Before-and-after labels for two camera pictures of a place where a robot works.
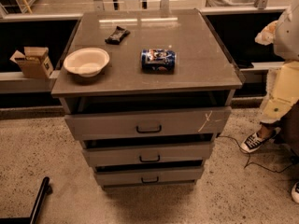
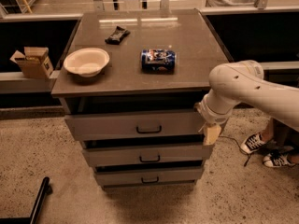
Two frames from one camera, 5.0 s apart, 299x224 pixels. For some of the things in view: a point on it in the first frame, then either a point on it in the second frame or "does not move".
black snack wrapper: (119, 35) does not move
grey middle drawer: (176, 154) does not move
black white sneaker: (295, 193) → (277, 159)
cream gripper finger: (266, 36) → (214, 111)
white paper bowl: (86, 62) does not move
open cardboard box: (35, 63) does not move
